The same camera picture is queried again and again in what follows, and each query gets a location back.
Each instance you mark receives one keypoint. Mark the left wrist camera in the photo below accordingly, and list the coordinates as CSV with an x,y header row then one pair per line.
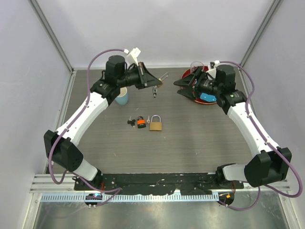
x,y
132,55

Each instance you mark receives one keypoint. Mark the large brass padlock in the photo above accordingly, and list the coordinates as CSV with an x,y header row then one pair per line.
x,y
155,123

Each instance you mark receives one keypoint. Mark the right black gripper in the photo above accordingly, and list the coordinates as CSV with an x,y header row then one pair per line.
x,y
191,92

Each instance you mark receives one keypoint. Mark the light blue mug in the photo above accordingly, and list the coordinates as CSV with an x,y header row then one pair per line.
x,y
122,98

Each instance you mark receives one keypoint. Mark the blue dotted plate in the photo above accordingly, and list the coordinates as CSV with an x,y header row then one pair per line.
x,y
208,98

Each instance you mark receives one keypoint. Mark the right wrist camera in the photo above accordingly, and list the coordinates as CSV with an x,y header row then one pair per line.
x,y
212,68

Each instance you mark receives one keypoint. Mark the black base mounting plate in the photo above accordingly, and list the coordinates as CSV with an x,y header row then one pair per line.
x,y
160,184

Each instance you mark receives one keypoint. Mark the orange black padlock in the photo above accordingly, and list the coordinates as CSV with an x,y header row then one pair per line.
x,y
141,123

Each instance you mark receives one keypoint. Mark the white slotted cable duct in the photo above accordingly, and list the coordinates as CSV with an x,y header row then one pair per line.
x,y
94,197

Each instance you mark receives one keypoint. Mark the clear plastic cup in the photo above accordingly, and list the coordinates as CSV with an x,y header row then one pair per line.
x,y
195,65

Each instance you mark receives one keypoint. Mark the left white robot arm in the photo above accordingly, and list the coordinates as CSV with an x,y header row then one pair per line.
x,y
61,145

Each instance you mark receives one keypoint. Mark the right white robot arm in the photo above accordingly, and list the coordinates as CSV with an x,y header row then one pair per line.
x,y
268,165

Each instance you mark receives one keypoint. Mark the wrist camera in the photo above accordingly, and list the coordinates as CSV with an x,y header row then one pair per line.
x,y
212,68
132,55

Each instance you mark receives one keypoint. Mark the small black keys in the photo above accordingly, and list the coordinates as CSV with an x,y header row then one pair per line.
x,y
131,121

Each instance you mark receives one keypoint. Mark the red round tray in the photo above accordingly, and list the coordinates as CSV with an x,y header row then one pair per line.
x,y
198,100

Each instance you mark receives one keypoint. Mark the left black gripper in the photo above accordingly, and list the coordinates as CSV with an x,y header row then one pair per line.
x,y
146,79

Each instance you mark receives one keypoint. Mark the small brass padlock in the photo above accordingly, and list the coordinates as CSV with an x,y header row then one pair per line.
x,y
162,78

